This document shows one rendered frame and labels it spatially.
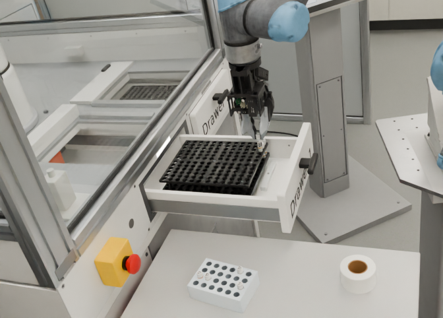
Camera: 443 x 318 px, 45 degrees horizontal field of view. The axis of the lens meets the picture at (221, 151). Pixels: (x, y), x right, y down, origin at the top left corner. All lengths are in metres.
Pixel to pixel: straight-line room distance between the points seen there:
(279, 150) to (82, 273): 0.58
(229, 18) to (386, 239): 1.48
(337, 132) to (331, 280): 1.28
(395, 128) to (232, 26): 0.68
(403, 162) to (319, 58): 0.81
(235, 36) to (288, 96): 2.04
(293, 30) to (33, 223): 0.57
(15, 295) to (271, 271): 0.51
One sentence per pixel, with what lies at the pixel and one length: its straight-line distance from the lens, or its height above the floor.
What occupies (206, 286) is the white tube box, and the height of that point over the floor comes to 0.80.
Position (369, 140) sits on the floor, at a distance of 2.94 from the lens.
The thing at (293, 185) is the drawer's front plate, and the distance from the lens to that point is 1.16.
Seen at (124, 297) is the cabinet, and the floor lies 0.74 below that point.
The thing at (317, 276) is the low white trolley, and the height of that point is 0.76.
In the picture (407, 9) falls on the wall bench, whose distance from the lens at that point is 4.19.
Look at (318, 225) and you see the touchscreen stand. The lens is 2.36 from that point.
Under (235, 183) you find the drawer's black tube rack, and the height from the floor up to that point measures 0.90.
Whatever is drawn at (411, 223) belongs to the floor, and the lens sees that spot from 2.42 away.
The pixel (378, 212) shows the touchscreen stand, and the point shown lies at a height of 0.03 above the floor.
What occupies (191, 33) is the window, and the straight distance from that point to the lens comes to 1.52.
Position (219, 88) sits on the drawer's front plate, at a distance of 1.61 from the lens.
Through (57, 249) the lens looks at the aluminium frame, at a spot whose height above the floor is 1.01.
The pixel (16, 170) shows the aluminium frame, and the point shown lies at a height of 1.18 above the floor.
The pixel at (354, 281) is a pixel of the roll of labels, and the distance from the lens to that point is 1.09.
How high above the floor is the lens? 1.60
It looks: 32 degrees down
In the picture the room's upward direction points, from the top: 12 degrees counter-clockwise
